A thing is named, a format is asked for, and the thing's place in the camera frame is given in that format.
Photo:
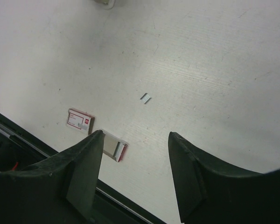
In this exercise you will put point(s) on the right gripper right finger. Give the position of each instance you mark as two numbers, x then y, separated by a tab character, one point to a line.
211	191

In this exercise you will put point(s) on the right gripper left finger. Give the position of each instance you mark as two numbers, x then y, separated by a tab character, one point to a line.
57	190

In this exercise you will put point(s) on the small staple strip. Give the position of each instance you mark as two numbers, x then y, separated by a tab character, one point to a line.
145	98

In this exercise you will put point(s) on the beige stapler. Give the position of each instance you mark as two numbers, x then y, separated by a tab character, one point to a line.
106	4

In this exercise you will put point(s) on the open staple box tray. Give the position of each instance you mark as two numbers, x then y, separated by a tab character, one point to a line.
113	146

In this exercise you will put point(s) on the red white staple box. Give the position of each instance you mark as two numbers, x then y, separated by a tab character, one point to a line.
80	121

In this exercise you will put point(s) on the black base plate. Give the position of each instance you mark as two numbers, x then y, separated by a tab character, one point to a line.
19	149

